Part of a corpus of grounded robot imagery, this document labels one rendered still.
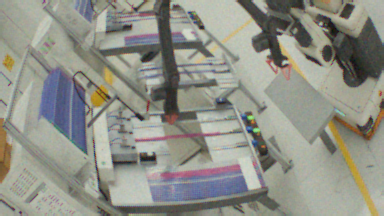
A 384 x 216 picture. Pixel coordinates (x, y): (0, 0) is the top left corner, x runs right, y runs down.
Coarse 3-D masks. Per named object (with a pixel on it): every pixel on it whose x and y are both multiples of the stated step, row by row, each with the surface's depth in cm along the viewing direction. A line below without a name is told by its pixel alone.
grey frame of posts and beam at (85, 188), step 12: (36, 60) 217; (48, 72) 224; (12, 132) 154; (36, 156) 163; (48, 156) 169; (276, 156) 290; (48, 168) 168; (60, 168) 172; (72, 180) 174; (84, 192) 178; (96, 192) 181; (96, 204) 184; (108, 204) 187
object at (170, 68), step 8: (168, 8) 209; (160, 16) 213; (168, 16) 211; (160, 24) 215; (168, 24) 217; (160, 32) 218; (168, 32) 219; (160, 40) 221; (168, 40) 221; (168, 48) 223; (168, 56) 225; (168, 64) 226; (176, 64) 228; (168, 72) 228; (176, 72) 229; (168, 80) 230
